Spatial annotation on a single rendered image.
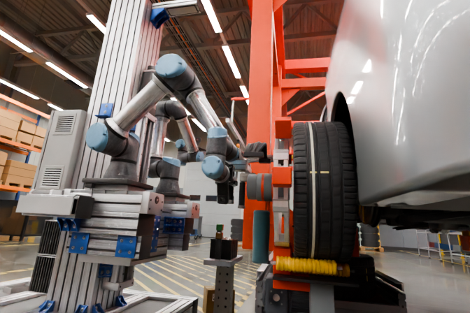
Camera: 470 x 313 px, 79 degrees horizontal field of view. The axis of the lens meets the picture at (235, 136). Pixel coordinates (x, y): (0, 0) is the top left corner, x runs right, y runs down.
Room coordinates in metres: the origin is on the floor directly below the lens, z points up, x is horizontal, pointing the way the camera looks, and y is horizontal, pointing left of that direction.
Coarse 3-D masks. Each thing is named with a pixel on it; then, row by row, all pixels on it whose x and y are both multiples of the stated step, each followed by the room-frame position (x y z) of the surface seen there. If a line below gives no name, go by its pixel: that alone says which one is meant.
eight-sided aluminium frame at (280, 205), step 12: (276, 144) 1.24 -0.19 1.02; (288, 144) 1.45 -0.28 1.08; (276, 156) 1.18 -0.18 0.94; (288, 156) 1.18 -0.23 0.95; (276, 192) 1.18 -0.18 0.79; (276, 204) 1.18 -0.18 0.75; (288, 204) 1.18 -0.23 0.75; (276, 216) 1.22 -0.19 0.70; (288, 216) 1.63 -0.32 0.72; (276, 228) 1.27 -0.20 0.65; (288, 228) 1.29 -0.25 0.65; (276, 240) 1.32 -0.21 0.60; (288, 240) 1.31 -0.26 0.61
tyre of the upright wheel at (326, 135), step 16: (304, 128) 1.20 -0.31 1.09; (320, 128) 1.18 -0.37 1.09; (336, 128) 1.17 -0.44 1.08; (304, 144) 1.14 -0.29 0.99; (320, 144) 1.12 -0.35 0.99; (336, 144) 1.11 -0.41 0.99; (304, 160) 1.11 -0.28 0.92; (320, 160) 1.10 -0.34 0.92; (336, 160) 1.09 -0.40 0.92; (352, 160) 1.08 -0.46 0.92; (304, 176) 1.10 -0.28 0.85; (320, 176) 1.09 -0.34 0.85; (336, 176) 1.08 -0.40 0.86; (352, 176) 1.07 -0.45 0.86; (304, 192) 1.11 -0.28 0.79; (320, 192) 1.10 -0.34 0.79; (336, 192) 1.08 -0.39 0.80; (352, 192) 1.08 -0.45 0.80; (304, 208) 1.13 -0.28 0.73; (320, 208) 1.12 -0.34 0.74; (336, 208) 1.10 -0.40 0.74; (352, 208) 1.09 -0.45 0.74; (304, 224) 1.16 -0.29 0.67; (320, 224) 1.14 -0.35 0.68; (336, 224) 1.13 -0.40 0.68; (352, 224) 1.11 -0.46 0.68; (304, 240) 1.20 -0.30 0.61; (320, 240) 1.19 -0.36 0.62; (336, 240) 1.17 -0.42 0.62; (352, 240) 1.16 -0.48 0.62; (304, 256) 1.30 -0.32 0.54; (320, 256) 1.28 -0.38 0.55; (336, 256) 1.25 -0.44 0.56
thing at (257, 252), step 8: (256, 216) 1.56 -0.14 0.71; (264, 216) 1.55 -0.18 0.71; (256, 224) 1.55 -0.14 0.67; (264, 224) 1.54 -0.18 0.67; (256, 232) 1.55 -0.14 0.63; (264, 232) 1.54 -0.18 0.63; (256, 240) 1.55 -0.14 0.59; (264, 240) 1.55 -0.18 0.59; (256, 248) 1.55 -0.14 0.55; (264, 248) 1.55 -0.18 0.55; (256, 256) 1.55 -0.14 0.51; (264, 256) 1.55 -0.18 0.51
